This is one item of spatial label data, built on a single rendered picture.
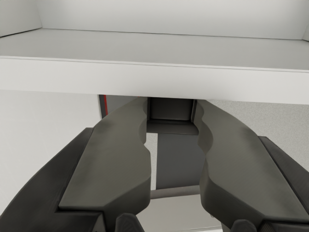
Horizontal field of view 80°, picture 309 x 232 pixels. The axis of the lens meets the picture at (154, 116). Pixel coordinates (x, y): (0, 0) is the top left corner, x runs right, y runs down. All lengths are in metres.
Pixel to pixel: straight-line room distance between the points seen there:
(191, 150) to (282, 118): 0.89
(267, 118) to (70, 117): 1.21
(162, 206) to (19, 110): 0.32
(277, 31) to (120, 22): 0.14
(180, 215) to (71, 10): 0.37
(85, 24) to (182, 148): 0.51
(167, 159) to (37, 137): 0.37
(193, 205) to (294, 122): 1.15
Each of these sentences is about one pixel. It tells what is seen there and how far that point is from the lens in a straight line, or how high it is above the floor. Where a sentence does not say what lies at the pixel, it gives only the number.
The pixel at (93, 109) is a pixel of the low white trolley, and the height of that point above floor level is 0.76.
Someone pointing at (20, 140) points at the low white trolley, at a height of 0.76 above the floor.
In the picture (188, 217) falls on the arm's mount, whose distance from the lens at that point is 0.41.
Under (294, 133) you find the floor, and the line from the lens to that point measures 1.53.
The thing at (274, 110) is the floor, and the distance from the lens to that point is 1.35.
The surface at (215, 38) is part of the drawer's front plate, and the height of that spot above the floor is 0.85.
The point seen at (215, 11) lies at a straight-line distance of 0.18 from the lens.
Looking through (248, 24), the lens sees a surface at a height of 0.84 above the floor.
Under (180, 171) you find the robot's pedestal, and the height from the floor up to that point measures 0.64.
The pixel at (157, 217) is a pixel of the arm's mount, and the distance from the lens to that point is 0.42.
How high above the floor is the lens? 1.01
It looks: 58 degrees down
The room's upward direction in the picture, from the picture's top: 176 degrees counter-clockwise
